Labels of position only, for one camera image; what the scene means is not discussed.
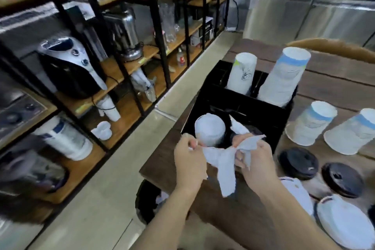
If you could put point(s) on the person's left hand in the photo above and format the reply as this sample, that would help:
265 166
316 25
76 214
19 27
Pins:
189 164

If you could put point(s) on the person's right hand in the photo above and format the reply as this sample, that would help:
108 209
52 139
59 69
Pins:
259 167

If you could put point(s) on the person's left thumb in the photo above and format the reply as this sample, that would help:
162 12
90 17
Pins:
194 143

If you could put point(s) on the person's right fingers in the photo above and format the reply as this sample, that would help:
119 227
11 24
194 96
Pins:
241 156

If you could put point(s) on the person's right forearm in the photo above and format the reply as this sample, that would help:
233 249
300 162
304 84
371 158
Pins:
293 220

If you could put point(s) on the person's left forearm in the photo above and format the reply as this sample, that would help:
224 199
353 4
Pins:
167 220

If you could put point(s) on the wrapped white cup stack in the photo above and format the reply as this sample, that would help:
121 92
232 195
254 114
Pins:
209 129

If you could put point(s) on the black plastic crate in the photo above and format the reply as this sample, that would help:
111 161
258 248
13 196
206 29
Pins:
252 112

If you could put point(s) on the black cup lid stack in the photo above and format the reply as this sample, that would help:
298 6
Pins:
298 163
342 180

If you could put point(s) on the white cup lid stack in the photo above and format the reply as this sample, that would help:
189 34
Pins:
298 192
345 222

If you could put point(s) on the short blue-banded paper cup stack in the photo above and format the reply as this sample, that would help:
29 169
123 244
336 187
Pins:
312 125
348 137

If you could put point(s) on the black trash bin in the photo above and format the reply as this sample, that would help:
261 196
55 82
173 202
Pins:
146 203

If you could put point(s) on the clear plastic bagged cups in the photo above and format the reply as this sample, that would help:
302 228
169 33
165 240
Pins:
143 85

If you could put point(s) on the large blue-banded paper cup stack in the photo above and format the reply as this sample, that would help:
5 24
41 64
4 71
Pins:
281 82

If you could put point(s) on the white printed paper cup stack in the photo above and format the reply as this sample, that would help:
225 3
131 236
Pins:
242 72

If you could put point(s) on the small bottle with red label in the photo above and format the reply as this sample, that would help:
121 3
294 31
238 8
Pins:
180 58

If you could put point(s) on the small white cup stack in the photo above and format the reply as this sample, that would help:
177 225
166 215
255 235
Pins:
109 109

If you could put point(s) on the small white lids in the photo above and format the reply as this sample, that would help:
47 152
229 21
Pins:
102 131

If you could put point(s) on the black metal wooden shelf rack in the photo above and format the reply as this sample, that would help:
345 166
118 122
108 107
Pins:
117 68

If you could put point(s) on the black and white box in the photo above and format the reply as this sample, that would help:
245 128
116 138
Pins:
203 31

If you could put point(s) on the clear glass pitcher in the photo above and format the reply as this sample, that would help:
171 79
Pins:
168 22

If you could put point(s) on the wooden chair back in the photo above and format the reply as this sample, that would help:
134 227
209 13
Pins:
331 47

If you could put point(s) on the black silver air fryer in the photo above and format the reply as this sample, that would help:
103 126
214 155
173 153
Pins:
69 66

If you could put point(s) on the stainless steel counter cabinet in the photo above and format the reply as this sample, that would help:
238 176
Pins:
307 15

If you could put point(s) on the dark grey appliance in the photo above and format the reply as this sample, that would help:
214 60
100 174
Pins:
32 170

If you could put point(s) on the black countertop stove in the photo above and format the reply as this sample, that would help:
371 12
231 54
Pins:
17 113

